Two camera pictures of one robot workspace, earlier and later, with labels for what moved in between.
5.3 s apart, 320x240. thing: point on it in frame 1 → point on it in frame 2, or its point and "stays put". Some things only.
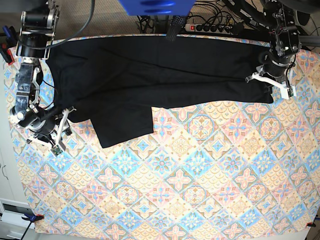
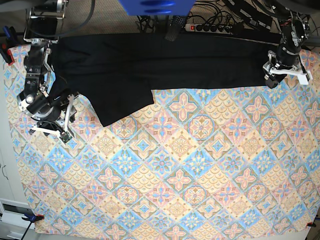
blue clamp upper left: (9, 43) stays put
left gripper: (57, 127) → (53, 115)
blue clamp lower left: (32, 218) stays put
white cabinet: (13, 205) stays put
